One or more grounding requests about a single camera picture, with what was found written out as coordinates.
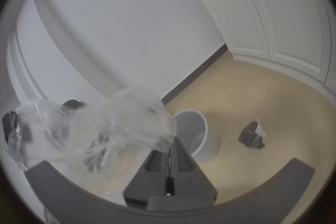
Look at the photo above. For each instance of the white trash bin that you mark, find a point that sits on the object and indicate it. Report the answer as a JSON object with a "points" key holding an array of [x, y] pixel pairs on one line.
{"points": [[207, 141]]}

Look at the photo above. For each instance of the white wardrobe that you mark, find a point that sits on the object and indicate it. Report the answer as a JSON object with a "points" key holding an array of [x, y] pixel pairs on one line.
{"points": [[275, 7]]}

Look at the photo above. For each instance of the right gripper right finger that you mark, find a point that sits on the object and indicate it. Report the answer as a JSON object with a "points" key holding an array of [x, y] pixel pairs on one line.
{"points": [[194, 183]]}

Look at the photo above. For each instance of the white plastic wrapper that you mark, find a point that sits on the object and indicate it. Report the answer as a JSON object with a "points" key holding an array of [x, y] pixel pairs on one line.
{"points": [[260, 129]]}

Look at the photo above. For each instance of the grey seat white chair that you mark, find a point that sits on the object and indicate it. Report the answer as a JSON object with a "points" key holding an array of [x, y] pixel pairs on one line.
{"points": [[72, 104]]}

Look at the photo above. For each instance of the clear plastic bag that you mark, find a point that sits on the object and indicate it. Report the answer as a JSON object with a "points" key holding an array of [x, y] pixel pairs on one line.
{"points": [[126, 118]]}

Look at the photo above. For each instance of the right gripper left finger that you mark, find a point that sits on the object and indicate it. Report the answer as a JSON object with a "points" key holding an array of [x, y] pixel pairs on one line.
{"points": [[141, 186]]}

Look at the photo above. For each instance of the black plastic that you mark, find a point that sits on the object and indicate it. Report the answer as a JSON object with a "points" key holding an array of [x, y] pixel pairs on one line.
{"points": [[248, 136]]}

